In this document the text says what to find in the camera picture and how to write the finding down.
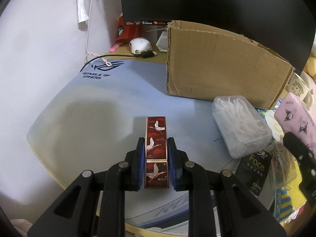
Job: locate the yellow and white plush toy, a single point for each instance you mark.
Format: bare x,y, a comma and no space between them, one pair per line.
310,66

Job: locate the white computer mouse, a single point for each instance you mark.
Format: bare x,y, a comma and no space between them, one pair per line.
140,45

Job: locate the cream printed mug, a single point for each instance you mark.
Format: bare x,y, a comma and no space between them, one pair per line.
299,87

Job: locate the black computer monitor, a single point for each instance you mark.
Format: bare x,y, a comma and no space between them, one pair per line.
285,26

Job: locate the small white card stand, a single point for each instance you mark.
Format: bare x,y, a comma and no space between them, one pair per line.
162,42

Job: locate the black Face tissue pack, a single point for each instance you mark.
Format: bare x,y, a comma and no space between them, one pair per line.
252,171

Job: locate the brown cardboard box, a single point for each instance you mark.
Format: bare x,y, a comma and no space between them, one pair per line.
205,62

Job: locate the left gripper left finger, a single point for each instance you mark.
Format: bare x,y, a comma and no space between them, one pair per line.
94,203

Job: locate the blue gaming mouse mat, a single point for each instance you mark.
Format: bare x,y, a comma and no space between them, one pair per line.
99,116

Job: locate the pink pen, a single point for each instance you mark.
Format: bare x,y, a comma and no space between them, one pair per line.
115,47

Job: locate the pink kuromi pouch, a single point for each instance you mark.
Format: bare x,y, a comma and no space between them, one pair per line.
293,117

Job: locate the white hanging tassel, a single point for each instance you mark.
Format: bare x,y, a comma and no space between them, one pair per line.
81,11

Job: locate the yellow blue patterned cloth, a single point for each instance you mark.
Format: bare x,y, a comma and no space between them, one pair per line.
287,200

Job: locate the red crane pattern box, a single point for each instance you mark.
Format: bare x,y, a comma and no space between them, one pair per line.
156,154

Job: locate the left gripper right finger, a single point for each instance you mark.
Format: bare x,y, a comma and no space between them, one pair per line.
218,201

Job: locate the red figurine toy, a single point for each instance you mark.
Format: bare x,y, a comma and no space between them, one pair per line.
126,33

